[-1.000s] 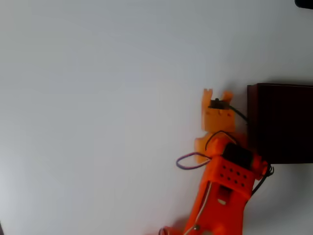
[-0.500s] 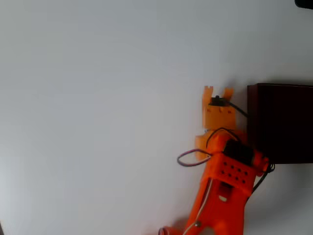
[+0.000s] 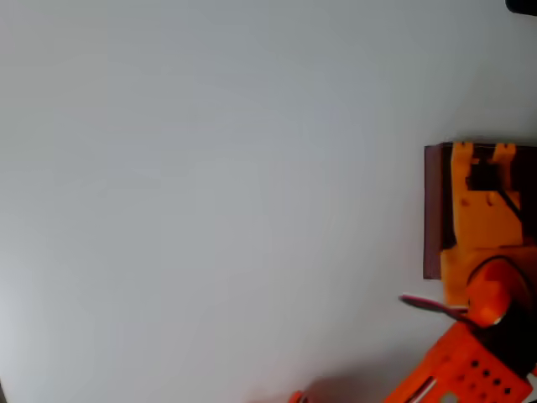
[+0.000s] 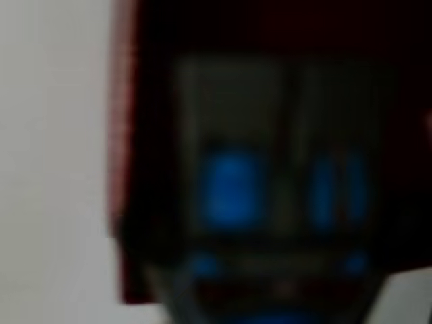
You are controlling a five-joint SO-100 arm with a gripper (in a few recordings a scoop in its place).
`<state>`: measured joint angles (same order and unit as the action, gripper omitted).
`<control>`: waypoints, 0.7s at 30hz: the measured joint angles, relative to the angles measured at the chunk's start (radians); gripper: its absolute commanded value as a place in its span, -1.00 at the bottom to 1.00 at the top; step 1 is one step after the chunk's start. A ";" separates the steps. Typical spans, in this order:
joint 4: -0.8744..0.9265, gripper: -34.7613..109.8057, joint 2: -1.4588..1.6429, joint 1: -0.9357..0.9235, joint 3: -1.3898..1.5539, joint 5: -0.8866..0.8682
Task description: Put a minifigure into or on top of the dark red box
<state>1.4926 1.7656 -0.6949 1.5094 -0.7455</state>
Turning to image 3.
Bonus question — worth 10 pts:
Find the dark red box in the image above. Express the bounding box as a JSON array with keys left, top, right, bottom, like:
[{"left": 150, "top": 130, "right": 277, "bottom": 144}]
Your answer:
[{"left": 422, "top": 141, "right": 537, "bottom": 281}]

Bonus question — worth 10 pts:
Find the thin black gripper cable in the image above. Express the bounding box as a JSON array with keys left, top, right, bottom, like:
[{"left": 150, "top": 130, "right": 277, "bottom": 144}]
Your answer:
[{"left": 497, "top": 189, "right": 524, "bottom": 222}]

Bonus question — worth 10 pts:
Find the black object at table edge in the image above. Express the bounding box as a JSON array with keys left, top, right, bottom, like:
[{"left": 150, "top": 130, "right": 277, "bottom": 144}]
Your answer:
[{"left": 505, "top": 0, "right": 537, "bottom": 17}]

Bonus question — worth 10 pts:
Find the red and black servo cable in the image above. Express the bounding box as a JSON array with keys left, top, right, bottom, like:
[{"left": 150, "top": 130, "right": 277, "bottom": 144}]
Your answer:
[{"left": 398, "top": 293, "right": 469, "bottom": 323}]

